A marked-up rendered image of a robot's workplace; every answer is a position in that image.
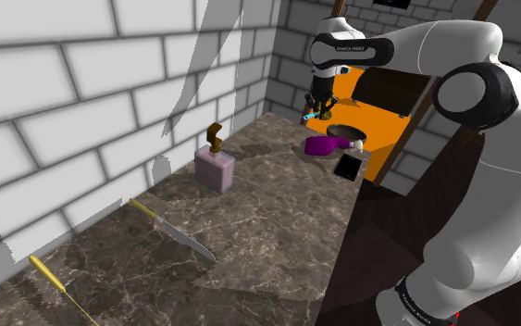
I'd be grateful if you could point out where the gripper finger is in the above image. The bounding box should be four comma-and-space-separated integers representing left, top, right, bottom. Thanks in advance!
323, 95, 340, 115
304, 92, 319, 115

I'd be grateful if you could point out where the dark round bowl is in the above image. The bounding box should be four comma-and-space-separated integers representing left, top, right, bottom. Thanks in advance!
325, 123, 368, 145

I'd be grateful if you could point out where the purple bottle white cap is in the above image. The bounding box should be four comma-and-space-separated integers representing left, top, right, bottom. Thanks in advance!
304, 135, 365, 157

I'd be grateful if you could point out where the black flat phone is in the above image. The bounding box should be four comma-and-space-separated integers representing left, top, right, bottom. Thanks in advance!
332, 153, 364, 183

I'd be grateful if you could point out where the pink soap dispenser brown pump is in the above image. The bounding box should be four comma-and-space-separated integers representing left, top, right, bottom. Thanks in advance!
193, 121, 237, 195

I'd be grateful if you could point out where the yellow handled kitchen knife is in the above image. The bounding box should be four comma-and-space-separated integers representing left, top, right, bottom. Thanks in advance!
128, 197, 218, 264

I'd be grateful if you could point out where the yellow handled thin skewer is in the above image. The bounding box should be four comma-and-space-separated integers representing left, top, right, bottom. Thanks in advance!
28, 254, 102, 326

